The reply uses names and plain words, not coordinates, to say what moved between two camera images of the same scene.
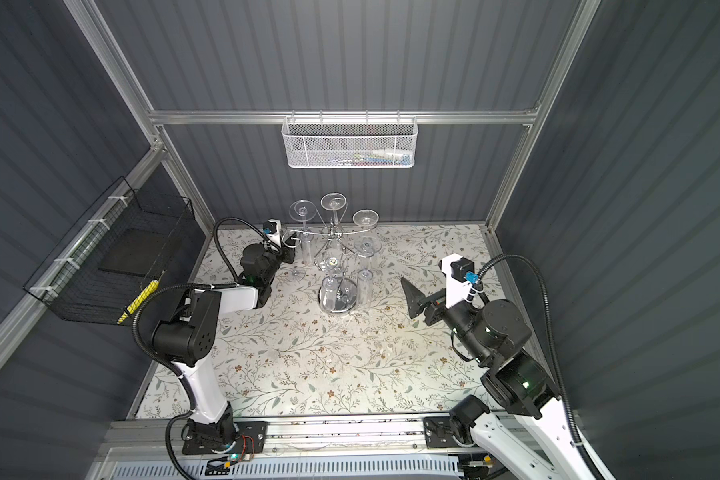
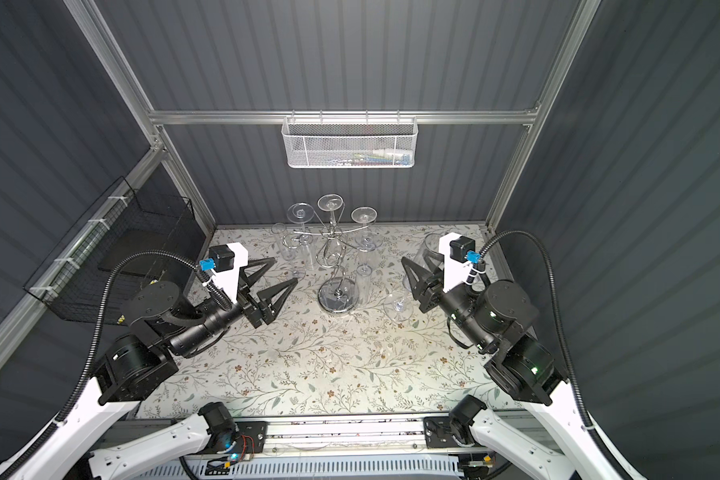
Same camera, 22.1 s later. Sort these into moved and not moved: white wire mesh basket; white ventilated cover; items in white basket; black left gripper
Moved: black left gripper
Not moved: items in white basket; white wire mesh basket; white ventilated cover
